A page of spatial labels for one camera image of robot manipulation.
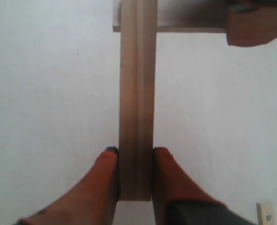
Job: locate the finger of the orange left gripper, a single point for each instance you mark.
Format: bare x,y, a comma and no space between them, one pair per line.
251,22

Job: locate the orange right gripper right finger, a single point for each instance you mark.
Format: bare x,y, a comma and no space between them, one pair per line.
178,200

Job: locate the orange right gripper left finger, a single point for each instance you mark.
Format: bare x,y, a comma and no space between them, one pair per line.
92,201

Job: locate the long thin wood strip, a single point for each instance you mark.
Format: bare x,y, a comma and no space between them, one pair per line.
191,16

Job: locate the wood strip with hole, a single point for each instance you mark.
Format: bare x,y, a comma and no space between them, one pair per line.
265,212

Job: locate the grooved wood block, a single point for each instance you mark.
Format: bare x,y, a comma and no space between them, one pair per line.
138,33

